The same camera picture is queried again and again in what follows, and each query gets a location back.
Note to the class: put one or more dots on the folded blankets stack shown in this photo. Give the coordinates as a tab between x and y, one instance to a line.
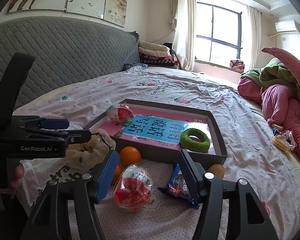
156	55

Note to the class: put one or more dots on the grey quilted headboard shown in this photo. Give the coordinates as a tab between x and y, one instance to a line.
67	51

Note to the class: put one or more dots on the white air conditioner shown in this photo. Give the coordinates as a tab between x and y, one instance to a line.
290	26

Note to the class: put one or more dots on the pink quilt pile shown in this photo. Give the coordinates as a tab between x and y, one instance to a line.
279	103

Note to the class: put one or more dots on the pink blue book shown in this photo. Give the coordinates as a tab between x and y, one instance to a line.
157	127

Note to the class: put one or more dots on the white curtain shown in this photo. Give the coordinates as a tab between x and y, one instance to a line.
185	33
254	37

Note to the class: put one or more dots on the right white curtain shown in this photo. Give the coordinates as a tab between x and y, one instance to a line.
254	37

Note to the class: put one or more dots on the grey cardboard tray box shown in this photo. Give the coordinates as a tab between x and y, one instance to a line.
167	155

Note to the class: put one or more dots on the pink strawberry bed sheet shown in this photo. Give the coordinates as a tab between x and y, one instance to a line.
251	154

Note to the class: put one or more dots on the dark framed window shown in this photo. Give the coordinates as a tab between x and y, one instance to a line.
218	33

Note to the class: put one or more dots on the red white toy egg package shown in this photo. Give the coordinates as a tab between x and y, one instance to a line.
119	113

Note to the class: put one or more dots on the blue cookie packet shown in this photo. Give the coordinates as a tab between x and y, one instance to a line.
176	188

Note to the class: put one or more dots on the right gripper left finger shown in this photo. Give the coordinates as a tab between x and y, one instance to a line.
89	190

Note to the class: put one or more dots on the orange tangerine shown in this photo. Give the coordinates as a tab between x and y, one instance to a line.
129	156
117	174

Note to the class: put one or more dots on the pink bag on windowsill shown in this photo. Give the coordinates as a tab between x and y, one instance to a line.
237	65

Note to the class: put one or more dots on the snack wrappers pile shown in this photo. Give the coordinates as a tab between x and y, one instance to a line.
283	140

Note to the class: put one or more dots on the cream plush scrunchie toy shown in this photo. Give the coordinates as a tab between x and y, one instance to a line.
86	155

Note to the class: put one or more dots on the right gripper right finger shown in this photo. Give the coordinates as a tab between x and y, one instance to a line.
247	217

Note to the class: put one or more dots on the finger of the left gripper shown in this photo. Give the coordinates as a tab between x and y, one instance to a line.
66	136
34	121

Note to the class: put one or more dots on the green blanket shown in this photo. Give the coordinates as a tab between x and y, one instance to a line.
275	72

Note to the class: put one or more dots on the left hand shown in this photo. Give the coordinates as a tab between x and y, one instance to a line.
11	174

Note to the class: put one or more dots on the left white curtain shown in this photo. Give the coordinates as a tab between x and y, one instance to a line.
185	33

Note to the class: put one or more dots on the brown walnut ball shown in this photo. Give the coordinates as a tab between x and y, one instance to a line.
218	170

